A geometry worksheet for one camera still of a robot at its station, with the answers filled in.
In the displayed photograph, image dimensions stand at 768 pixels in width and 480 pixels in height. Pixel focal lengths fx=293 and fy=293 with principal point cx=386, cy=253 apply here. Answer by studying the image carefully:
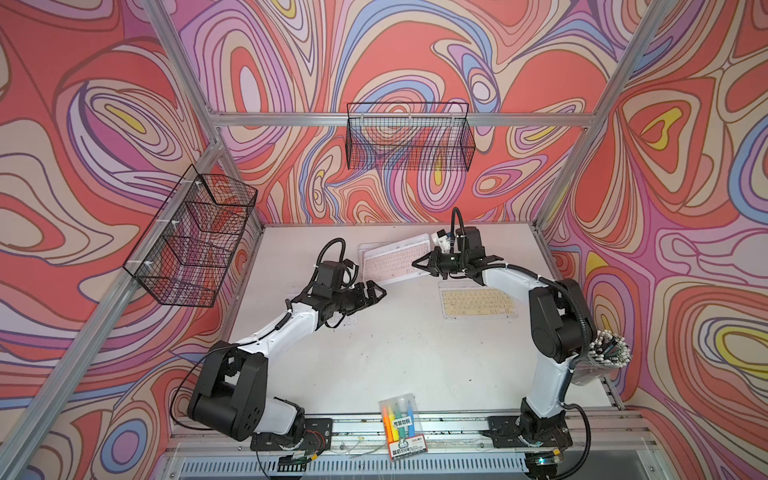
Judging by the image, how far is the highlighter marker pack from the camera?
0.72 m

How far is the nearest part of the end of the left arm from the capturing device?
65 cm

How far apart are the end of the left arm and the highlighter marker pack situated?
284 millimetres
